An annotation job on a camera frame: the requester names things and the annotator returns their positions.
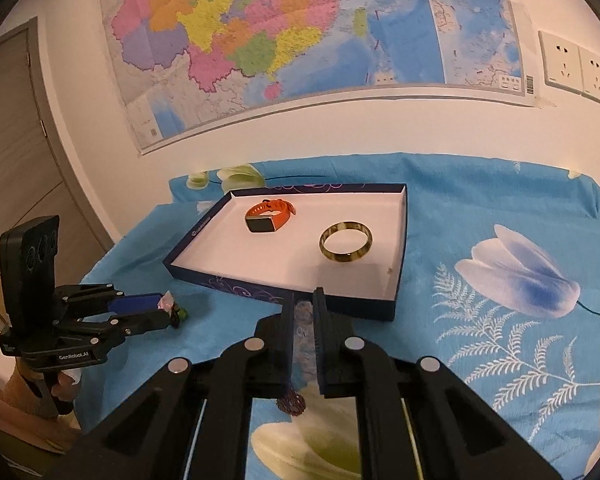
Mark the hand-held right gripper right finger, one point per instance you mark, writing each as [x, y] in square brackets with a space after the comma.
[324, 350]

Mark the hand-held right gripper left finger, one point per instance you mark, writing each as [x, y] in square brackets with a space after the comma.
[284, 355]

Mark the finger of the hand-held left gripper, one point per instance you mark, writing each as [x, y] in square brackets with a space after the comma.
[130, 303]
[140, 324]

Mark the dark blue box tray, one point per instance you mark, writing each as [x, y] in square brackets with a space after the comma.
[300, 260]

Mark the person's left forearm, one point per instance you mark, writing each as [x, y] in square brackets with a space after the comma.
[22, 390]

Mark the person's left hand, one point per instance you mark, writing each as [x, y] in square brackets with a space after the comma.
[62, 389]

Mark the amber bangle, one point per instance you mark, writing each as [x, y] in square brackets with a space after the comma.
[330, 252]

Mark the grey wooden door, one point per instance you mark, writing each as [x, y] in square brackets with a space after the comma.
[20, 160]

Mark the orange smartwatch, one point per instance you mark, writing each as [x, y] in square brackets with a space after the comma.
[270, 215]

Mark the blue floral bed sheet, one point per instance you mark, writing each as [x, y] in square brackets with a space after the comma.
[480, 210]

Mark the colourful wall map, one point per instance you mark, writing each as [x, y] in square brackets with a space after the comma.
[300, 35]

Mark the white wall socket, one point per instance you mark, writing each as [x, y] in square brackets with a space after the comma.
[594, 76]
[560, 62]

